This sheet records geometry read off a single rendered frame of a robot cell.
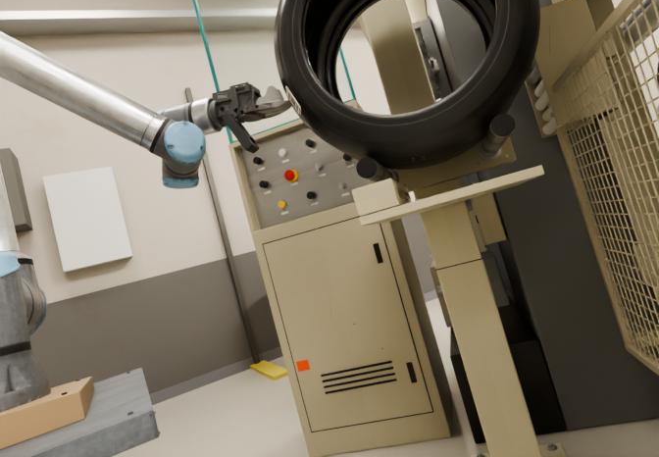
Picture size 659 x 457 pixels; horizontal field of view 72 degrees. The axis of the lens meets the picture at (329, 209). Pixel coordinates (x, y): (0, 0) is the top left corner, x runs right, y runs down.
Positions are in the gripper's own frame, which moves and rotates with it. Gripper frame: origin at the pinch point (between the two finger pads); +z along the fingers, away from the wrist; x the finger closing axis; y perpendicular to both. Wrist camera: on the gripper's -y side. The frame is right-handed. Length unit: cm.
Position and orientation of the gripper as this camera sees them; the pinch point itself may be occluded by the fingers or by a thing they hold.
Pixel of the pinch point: (289, 105)
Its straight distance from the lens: 114.8
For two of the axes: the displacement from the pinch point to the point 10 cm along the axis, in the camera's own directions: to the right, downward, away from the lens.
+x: 2.6, 0.1, 9.7
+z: 9.5, -1.6, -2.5
